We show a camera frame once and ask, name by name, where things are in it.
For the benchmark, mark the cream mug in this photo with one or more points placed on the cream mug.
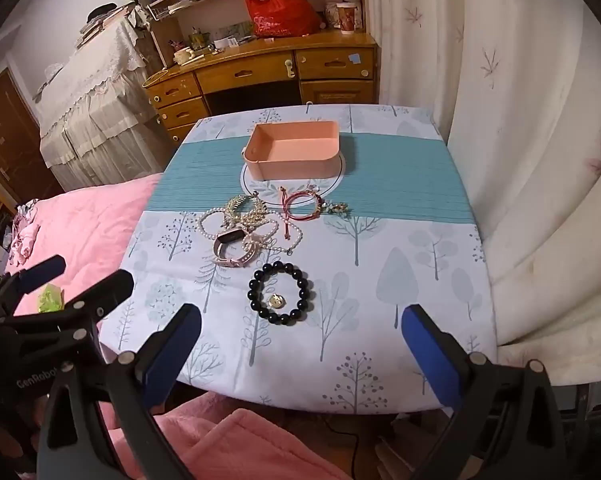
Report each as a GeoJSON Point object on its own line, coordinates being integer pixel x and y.
{"type": "Point", "coordinates": [183, 56]}

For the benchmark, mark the green wrapper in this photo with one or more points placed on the green wrapper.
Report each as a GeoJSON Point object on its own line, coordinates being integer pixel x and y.
{"type": "Point", "coordinates": [49, 299]}

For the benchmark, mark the white drawer hook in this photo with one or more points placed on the white drawer hook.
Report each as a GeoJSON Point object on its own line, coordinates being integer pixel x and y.
{"type": "Point", "coordinates": [289, 67]}

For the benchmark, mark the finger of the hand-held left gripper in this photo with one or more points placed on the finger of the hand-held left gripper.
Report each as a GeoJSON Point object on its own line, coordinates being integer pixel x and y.
{"type": "Point", "coordinates": [108, 285]}
{"type": "Point", "coordinates": [40, 270]}

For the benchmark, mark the pink smart watch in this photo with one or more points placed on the pink smart watch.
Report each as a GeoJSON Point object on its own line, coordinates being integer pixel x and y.
{"type": "Point", "coordinates": [230, 236]}

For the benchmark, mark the pink floral cloth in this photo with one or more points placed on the pink floral cloth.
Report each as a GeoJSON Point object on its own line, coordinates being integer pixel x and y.
{"type": "Point", "coordinates": [23, 232]}

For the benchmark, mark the red plastic bag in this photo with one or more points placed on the red plastic bag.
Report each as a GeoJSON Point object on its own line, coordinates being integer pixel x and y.
{"type": "Point", "coordinates": [280, 10]}

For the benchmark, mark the wooden desk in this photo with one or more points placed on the wooden desk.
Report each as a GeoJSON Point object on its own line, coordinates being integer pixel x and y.
{"type": "Point", "coordinates": [240, 72]}

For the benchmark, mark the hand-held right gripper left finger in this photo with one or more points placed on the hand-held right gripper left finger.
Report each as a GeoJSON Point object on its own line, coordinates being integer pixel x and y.
{"type": "Point", "coordinates": [173, 355]}

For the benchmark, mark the pink plastic box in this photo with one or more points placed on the pink plastic box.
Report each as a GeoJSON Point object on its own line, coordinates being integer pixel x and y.
{"type": "Point", "coordinates": [290, 167]}

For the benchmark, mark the red and white paper cup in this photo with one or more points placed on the red and white paper cup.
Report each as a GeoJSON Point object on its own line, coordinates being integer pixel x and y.
{"type": "Point", "coordinates": [346, 17]}

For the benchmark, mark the white lace furniture cover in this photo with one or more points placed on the white lace furniture cover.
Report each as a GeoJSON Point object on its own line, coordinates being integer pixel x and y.
{"type": "Point", "coordinates": [100, 90]}

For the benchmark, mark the white leaf print curtain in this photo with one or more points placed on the white leaf print curtain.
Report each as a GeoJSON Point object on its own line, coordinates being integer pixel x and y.
{"type": "Point", "coordinates": [530, 135]}

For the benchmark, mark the brown wooden door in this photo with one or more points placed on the brown wooden door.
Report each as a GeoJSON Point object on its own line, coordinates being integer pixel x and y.
{"type": "Point", "coordinates": [10, 150]}

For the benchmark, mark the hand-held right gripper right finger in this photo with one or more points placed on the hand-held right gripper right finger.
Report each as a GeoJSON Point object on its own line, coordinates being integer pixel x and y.
{"type": "Point", "coordinates": [425, 350]}

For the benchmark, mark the pink fleece blanket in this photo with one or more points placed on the pink fleece blanket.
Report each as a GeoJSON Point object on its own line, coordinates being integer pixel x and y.
{"type": "Point", "coordinates": [230, 440]}

